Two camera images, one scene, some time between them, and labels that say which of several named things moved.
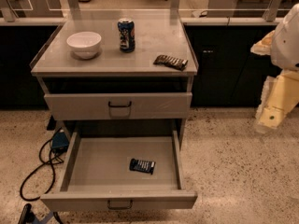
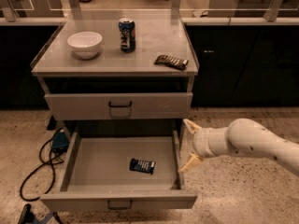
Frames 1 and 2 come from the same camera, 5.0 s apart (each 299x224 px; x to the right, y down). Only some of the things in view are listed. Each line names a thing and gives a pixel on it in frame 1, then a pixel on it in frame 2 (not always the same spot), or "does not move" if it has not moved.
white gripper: (287, 46) to (200, 144)
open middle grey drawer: (116, 170) does not move
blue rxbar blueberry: (142, 165) does not move
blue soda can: (127, 35) does not move
